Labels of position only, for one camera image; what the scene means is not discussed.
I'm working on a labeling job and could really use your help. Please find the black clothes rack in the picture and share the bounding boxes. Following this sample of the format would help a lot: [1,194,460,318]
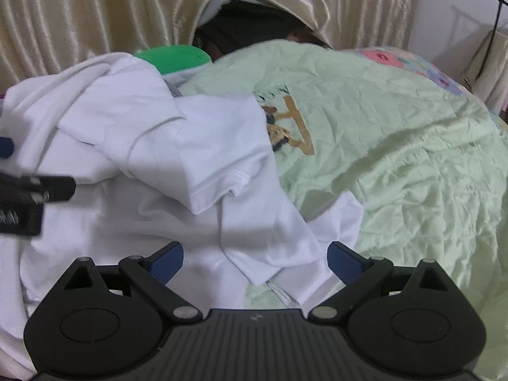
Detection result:
[489,0,508,45]

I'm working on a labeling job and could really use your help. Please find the beige satin curtain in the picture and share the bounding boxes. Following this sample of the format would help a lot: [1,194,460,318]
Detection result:
[1,0,417,89]

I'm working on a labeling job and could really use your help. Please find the white cloth garment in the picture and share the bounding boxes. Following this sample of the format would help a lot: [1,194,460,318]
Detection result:
[1,53,363,379]

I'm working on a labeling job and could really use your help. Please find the beige hanging garment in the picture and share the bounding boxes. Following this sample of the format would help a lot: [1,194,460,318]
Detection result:
[462,31,507,115]

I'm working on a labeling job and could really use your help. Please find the light green quilt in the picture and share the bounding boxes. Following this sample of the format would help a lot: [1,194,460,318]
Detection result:
[181,40,507,380]

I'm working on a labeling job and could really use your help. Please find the green plastic object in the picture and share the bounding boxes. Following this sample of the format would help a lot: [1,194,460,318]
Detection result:
[133,45,212,74]

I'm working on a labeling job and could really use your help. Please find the floral bed sheet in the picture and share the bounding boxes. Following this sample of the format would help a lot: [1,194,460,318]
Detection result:
[349,46,508,128]

